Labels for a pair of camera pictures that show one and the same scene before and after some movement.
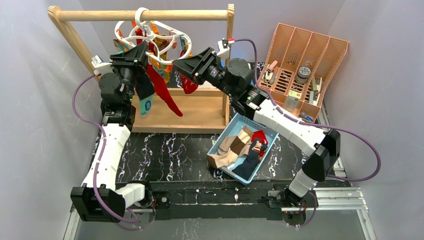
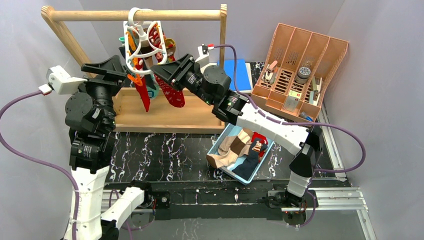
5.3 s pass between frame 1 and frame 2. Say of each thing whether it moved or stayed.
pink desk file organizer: stayed
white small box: stayed
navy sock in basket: stayed
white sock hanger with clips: moved
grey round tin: stayed
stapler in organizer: stayed
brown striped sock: stayed
